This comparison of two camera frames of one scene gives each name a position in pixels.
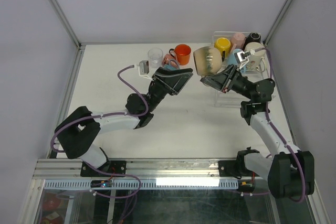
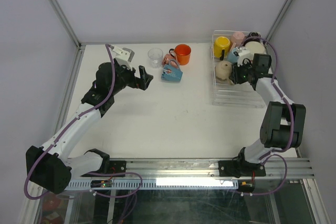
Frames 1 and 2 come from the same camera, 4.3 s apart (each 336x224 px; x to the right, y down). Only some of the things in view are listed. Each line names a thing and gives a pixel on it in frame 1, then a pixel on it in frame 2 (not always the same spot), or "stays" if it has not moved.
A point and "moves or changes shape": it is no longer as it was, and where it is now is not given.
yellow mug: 223,44 stays
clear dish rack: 246,51 stays
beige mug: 208,60 moves or changes shape
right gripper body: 240,84 to 240,74
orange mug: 182,53 stays
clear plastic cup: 155,56 stays
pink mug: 237,41 stays
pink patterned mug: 168,59 stays
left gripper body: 163,86 to 126,77
